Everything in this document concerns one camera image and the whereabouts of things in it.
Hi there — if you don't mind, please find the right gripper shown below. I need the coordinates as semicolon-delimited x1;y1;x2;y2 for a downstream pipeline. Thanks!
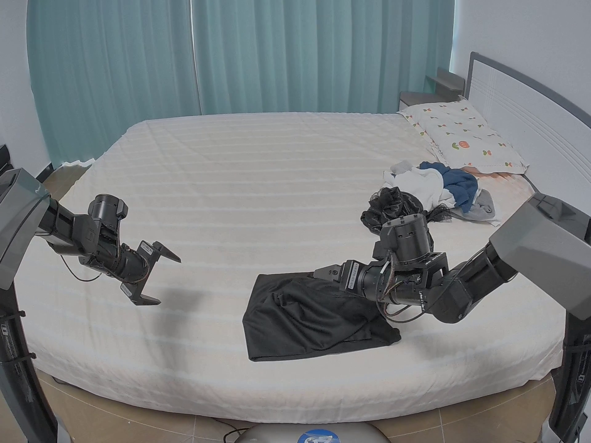
313;260;394;303

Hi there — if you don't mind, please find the grey bedside table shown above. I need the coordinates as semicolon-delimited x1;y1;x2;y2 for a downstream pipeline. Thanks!
398;66;464;112

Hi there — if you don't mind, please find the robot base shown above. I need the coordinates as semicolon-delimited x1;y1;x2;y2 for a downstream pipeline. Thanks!
233;423;386;443

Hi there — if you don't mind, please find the black long-sleeved top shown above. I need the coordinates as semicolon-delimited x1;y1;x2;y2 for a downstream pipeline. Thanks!
242;273;401;362

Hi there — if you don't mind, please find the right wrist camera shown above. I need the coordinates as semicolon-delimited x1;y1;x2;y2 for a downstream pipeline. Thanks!
372;236;394;261

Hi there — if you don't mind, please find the blue-green curtain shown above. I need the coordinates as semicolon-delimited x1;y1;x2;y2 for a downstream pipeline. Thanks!
28;0;202;167
191;0;458;114

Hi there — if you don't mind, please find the pile of clothes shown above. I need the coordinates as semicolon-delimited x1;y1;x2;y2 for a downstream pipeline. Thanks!
360;160;501;243

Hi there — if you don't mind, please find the black cable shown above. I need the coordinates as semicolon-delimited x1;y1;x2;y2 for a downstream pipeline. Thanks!
60;256;101;283
224;420;251;442
378;300;418;325

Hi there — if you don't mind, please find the bed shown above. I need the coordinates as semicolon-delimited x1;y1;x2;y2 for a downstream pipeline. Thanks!
14;51;591;425

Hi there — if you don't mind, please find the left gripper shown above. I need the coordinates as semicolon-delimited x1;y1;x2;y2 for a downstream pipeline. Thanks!
110;240;182;306

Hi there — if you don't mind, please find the white printed pillow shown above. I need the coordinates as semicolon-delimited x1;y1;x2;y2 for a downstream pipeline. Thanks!
398;101;529;174

